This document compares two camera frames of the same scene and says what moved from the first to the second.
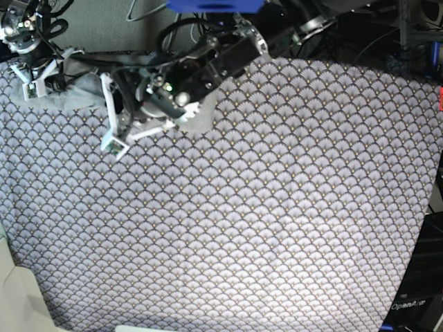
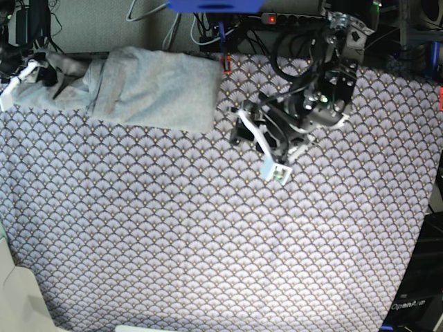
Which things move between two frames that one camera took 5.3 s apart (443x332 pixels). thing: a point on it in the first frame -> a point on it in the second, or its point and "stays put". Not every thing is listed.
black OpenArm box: [417, 304] stays put
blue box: [215, 6] stays put
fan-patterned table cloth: [297, 209] stays put
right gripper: [156, 98] -> [306, 113]
